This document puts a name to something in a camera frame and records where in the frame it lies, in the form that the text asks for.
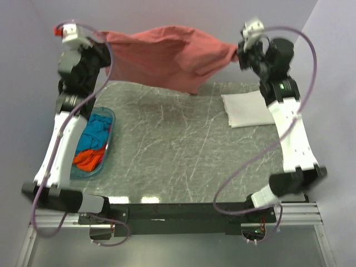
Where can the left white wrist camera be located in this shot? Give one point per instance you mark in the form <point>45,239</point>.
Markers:
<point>72,36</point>

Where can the blue t shirt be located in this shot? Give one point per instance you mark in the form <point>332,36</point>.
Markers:
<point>95,133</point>

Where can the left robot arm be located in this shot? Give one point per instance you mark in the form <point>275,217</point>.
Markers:
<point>78,69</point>

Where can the black base beam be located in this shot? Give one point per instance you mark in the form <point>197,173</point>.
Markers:
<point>188,218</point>

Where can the salmon pink t shirt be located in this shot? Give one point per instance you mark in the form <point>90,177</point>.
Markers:
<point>172,57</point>

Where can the orange t shirt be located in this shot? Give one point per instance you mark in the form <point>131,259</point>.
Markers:
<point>87,160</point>

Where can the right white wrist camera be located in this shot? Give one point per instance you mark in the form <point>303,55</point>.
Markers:
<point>252,32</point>

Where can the folded white t shirt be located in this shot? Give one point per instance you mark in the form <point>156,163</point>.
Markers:
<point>247,109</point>

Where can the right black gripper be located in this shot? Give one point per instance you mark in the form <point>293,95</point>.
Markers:
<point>242,54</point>

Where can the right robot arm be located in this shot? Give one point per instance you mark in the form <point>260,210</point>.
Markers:
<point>280,92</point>

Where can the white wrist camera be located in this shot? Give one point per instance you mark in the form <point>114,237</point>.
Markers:
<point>72,36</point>
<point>252,32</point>

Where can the teal plastic basket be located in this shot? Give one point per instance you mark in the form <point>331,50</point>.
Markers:
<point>77,174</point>

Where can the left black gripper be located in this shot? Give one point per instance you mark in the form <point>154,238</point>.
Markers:
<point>100,50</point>

